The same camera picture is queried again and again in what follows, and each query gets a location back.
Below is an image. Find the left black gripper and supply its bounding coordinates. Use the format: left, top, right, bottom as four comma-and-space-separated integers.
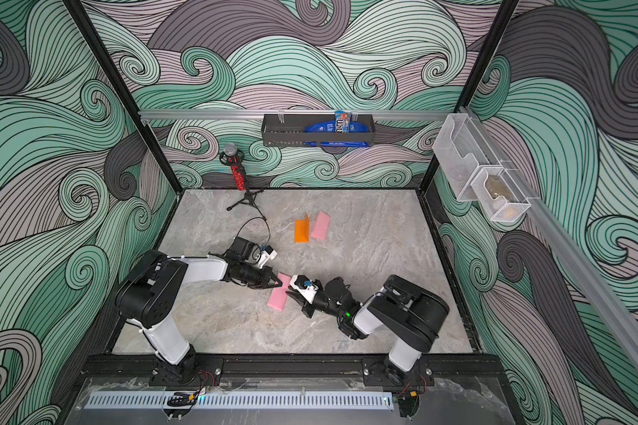
238, 263, 283, 290

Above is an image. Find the pink paper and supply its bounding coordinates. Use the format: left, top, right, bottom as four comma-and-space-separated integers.
310, 212, 331, 240
267, 273, 291, 312

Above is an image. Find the orange square paper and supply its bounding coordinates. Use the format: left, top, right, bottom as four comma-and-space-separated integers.
293, 214, 310, 244

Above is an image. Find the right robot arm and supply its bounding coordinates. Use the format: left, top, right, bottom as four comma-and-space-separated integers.
286, 274, 450, 385

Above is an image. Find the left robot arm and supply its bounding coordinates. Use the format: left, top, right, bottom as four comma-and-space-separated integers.
115, 237, 282, 384

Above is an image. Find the microphone on tripod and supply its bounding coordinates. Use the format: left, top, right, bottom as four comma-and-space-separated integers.
219, 143, 267, 221

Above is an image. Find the blue snack packet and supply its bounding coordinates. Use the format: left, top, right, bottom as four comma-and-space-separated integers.
304, 112, 370, 147

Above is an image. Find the small clear plastic bin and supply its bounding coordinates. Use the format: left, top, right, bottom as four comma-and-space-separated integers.
471, 166, 530, 224

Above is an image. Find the large clear plastic bin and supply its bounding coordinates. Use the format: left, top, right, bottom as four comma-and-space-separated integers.
433, 113, 498, 202

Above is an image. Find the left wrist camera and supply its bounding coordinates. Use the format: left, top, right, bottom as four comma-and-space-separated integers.
255, 245, 278, 269

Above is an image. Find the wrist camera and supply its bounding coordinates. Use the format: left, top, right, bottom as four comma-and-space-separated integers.
286, 274, 321, 305
255, 245, 278, 269

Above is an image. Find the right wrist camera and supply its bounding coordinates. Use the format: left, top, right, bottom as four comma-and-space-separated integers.
286, 274, 321, 305

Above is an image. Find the black wall shelf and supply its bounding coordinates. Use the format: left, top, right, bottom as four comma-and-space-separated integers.
262, 114, 376, 148

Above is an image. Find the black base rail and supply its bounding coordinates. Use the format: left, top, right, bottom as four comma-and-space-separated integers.
81, 353, 503, 379

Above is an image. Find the aluminium rail back wall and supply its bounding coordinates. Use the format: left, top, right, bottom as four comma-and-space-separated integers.
138, 108, 451, 121

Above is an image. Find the aluminium rail wall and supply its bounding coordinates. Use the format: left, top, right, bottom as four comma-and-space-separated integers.
460, 106, 638, 372
138, 108, 451, 121

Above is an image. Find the white slotted cable duct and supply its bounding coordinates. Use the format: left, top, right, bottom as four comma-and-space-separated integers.
83, 391, 394, 411

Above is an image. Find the aluminium rail right wall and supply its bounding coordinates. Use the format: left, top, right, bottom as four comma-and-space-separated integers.
460, 106, 638, 372

